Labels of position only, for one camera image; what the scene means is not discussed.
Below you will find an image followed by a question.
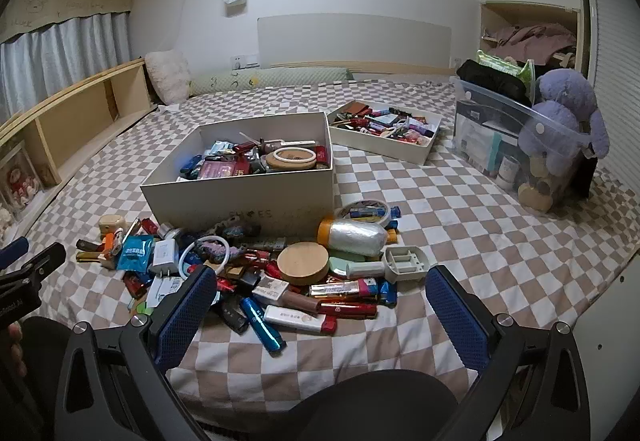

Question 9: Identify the white charger plug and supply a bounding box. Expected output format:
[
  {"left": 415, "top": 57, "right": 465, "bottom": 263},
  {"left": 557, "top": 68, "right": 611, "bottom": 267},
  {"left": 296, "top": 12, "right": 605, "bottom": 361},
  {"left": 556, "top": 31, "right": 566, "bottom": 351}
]
[{"left": 149, "top": 238, "right": 187, "bottom": 278}]

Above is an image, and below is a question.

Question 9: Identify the person's left hand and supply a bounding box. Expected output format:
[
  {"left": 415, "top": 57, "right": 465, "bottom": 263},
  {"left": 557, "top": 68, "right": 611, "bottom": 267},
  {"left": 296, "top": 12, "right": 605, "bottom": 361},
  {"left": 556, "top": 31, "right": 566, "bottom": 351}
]
[{"left": 0, "top": 323, "right": 25, "bottom": 378}]

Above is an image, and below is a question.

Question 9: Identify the white lighter with red cap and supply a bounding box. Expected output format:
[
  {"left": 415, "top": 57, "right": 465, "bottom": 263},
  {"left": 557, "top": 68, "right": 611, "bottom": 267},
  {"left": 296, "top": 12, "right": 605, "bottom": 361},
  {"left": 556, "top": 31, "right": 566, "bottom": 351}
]
[{"left": 263, "top": 305, "right": 338, "bottom": 336}]

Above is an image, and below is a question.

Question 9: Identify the white fluffy pillow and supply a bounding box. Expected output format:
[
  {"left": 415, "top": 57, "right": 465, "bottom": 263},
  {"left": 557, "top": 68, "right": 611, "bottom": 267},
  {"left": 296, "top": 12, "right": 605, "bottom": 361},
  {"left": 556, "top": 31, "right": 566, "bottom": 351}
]
[{"left": 145, "top": 50, "right": 192, "bottom": 104}]

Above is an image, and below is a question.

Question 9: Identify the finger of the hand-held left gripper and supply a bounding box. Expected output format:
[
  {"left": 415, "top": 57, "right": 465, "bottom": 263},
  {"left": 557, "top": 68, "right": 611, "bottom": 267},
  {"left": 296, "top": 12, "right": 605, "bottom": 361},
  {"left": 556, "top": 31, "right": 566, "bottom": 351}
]
[
  {"left": 0, "top": 242, "right": 67, "bottom": 292},
  {"left": 0, "top": 237, "right": 29, "bottom": 270}
]

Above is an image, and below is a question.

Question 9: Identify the round wooden lid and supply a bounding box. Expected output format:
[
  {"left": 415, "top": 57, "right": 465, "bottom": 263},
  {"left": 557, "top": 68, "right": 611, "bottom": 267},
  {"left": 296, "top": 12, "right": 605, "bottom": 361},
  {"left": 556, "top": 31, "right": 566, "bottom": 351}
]
[{"left": 276, "top": 242, "right": 331, "bottom": 283}]

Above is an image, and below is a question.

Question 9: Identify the framed figurine display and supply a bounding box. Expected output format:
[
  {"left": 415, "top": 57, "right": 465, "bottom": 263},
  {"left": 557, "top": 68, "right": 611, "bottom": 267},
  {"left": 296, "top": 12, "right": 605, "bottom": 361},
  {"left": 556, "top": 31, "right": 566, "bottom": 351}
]
[{"left": 0, "top": 141, "right": 43, "bottom": 222}]

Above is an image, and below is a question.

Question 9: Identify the blue snack packet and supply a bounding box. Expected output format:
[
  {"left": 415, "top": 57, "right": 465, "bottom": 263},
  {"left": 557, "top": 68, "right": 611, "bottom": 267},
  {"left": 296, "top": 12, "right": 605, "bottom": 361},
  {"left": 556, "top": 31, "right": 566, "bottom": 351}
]
[{"left": 116, "top": 235, "right": 156, "bottom": 272}]

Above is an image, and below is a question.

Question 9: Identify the white slatted door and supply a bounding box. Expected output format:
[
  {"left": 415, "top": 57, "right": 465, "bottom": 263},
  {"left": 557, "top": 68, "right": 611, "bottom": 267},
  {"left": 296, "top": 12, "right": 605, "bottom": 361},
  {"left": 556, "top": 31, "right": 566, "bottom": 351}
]
[{"left": 580, "top": 0, "right": 640, "bottom": 122}]

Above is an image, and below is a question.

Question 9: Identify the black cloth bag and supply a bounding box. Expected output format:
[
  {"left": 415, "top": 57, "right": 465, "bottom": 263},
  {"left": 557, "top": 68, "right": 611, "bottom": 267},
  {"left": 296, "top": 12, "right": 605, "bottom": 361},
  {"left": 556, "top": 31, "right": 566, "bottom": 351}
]
[{"left": 457, "top": 60, "right": 533, "bottom": 108}]

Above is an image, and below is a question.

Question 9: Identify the small beige round case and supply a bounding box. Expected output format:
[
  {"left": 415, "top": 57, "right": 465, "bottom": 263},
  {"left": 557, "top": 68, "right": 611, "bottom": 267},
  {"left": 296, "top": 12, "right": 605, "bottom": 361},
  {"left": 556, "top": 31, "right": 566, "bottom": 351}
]
[{"left": 98, "top": 215, "right": 127, "bottom": 236}]

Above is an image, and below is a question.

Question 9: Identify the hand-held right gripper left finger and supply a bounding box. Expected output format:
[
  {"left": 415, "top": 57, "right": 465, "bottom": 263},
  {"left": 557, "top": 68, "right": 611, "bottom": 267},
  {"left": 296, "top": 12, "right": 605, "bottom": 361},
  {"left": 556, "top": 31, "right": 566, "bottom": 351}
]
[{"left": 54, "top": 265, "right": 218, "bottom": 441}]

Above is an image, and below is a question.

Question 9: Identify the purple fuzzy trinket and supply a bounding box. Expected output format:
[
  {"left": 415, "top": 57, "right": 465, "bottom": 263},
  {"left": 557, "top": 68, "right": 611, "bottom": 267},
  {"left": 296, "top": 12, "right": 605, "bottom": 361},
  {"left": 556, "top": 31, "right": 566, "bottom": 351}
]
[{"left": 192, "top": 241, "right": 228, "bottom": 266}]

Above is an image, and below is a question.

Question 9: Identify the scattered pile of lighters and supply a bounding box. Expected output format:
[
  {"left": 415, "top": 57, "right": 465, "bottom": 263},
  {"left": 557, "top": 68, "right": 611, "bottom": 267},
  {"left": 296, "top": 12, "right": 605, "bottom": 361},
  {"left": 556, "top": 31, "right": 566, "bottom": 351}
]
[{"left": 75, "top": 203, "right": 401, "bottom": 354}]

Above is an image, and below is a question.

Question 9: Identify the wooden bed frame rail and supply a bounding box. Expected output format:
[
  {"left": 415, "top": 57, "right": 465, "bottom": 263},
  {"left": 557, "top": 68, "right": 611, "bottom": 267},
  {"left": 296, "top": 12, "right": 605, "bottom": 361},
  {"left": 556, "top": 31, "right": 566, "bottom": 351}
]
[{"left": 350, "top": 62, "right": 458, "bottom": 76}]

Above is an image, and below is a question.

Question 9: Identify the plain cork coaster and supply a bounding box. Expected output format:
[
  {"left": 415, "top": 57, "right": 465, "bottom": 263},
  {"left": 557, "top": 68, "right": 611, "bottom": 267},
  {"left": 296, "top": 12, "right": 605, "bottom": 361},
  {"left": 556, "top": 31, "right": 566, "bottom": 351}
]
[{"left": 267, "top": 149, "right": 316, "bottom": 170}]

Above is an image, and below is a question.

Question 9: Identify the plastic wrap roll orange cap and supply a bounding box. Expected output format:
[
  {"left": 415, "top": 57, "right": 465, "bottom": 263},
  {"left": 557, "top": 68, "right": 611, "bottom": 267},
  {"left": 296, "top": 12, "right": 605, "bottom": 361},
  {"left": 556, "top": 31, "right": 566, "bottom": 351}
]
[{"left": 317, "top": 217, "right": 390, "bottom": 258}]

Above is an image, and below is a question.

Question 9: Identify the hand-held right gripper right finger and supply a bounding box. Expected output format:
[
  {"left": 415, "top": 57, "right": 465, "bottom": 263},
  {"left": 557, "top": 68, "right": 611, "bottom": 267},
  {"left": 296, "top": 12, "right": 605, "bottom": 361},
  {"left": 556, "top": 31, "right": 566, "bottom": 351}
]
[{"left": 425, "top": 265, "right": 596, "bottom": 441}]

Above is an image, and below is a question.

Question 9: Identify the shallow white box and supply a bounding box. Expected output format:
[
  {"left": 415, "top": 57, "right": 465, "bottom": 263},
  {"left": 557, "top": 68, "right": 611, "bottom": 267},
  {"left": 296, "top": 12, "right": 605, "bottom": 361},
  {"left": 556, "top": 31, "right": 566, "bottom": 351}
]
[{"left": 327, "top": 100, "right": 443, "bottom": 166}]

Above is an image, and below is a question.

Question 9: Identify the beige printed curtain valance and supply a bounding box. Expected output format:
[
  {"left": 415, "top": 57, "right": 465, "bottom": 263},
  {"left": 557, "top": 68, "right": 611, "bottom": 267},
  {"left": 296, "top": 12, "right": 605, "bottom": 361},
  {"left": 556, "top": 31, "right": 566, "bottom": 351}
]
[{"left": 0, "top": 0, "right": 135, "bottom": 44}]

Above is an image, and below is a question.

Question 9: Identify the clear plastic storage bin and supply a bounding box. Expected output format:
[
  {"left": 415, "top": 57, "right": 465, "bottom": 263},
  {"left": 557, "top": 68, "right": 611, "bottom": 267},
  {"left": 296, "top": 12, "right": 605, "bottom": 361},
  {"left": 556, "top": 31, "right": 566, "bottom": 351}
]
[{"left": 452, "top": 76, "right": 593, "bottom": 212}]

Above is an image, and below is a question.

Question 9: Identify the beige tape roll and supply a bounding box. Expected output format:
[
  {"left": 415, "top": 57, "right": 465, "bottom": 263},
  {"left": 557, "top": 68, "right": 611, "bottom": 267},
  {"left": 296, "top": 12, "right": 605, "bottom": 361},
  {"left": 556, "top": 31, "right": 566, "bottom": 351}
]
[{"left": 334, "top": 201, "right": 392, "bottom": 227}]

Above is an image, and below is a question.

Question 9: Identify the white shoe box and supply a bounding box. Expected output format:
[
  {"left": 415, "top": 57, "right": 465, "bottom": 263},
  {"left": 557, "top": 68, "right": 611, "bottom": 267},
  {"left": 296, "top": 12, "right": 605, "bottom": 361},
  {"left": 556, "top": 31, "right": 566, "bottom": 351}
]
[{"left": 140, "top": 111, "right": 335, "bottom": 238}]

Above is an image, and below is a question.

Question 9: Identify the green white packet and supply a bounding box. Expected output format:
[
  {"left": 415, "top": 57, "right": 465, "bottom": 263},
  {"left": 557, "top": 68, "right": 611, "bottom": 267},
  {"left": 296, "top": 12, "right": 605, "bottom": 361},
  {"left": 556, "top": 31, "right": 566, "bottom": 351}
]
[{"left": 475, "top": 50, "right": 523, "bottom": 78}]

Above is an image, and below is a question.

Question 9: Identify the white plastic ring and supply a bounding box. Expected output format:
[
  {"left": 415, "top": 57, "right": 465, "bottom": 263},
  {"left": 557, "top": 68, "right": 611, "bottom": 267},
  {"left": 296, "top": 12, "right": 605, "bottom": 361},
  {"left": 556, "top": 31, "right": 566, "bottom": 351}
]
[
  {"left": 181, "top": 237, "right": 231, "bottom": 281},
  {"left": 265, "top": 147, "right": 318, "bottom": 172}
]

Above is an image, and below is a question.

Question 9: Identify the pink clothes pile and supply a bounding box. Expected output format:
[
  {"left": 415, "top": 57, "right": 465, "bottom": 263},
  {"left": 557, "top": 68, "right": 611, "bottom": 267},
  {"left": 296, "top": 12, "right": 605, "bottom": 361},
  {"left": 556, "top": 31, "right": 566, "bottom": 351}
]
[{"left": 487, "top": 23, "right": 578, "bottom": 66}]

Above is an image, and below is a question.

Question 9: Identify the purple plush toy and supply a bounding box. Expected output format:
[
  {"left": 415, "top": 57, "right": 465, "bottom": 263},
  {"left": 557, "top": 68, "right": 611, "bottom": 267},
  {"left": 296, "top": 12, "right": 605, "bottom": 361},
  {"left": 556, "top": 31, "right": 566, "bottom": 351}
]
[{"left": 517, "top": 68, "right": 611, "bottom": 172}]

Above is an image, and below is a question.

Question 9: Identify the beige plastic handle holder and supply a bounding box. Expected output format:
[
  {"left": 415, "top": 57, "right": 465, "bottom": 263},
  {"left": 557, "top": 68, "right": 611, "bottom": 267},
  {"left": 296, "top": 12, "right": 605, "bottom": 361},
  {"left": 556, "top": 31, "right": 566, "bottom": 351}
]
[{"left": 350, "top": 246, "right": 431, "bottom": 283}]

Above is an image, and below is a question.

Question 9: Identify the wooden bedside shelf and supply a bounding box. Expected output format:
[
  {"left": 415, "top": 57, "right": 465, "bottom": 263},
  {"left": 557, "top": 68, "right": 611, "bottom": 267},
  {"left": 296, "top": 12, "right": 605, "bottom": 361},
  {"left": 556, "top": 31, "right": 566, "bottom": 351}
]
[{"left": 0, "top": 58, "right": 156, "bottom": 222}]

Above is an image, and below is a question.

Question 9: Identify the mint green round mirror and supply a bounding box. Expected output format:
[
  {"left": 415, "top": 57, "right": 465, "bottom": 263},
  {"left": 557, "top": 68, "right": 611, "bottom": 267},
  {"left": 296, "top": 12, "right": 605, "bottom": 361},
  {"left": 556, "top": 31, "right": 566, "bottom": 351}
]
[{"left": 327, "top": 253, "right": 383, "bottom": 280}]

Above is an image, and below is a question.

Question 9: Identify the green long bolster pillow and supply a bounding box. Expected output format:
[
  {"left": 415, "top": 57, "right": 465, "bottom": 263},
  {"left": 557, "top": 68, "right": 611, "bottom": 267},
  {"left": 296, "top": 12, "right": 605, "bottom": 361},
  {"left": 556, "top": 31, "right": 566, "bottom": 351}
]
[{"left": 189, "top": 67, "right": 356, "bottom": 96}]

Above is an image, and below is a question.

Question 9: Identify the grey white curtain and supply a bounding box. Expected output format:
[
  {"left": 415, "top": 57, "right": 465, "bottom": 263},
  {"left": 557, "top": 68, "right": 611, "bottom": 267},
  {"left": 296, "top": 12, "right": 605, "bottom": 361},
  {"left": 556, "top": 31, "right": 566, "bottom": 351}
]
[{"left": 0, "top": 13, "right": 133, "bottom": 122}]

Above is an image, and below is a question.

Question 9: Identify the gold lighter with pink cap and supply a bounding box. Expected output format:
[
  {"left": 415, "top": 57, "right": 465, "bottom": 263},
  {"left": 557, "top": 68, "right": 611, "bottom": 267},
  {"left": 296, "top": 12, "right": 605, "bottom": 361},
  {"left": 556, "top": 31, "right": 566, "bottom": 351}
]
[{"left": 309, "top": 278, "right": 383, "bottom": 300}]

